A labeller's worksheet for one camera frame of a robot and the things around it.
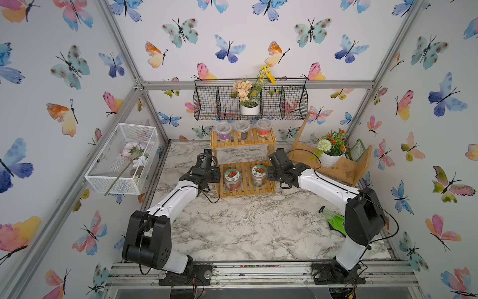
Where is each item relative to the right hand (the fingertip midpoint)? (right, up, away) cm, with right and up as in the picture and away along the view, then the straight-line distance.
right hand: (274, 170), depth 90 cm
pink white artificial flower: (-58, +9, -16) cm, 61 cm away
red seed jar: (-6, +19, -10) cm, 22 cm away
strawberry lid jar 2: (-7, -3, +2) cm, 8 cm away
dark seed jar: (-15, +19, -10) cm, 26 cm away
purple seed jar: (-23, +18, -11) cm, 31 cm away
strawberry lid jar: (-20, -5, +1) cm, 21 cm away
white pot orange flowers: (+27, +10, -1) cm, 29 cm away
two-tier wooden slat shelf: (-14, +3, +18) cm, 23 cm away
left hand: (-28, 0, 0) cm, 28 cm away
